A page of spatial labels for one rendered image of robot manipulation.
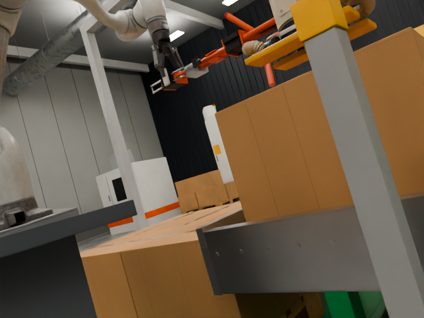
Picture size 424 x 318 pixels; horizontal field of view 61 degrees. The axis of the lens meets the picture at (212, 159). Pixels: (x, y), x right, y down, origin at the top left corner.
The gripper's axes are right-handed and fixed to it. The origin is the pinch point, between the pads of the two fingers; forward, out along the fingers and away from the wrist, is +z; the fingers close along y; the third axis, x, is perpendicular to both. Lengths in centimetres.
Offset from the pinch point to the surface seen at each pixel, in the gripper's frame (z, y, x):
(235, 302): 88, -18, -14
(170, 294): 85, -18, 19
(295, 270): 73, -33, -50
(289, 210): 60, -18, -45
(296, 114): 34, -18, -56
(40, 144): -208, 433, 987
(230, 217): 59, -18, -23
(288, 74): -214, 1015, 397
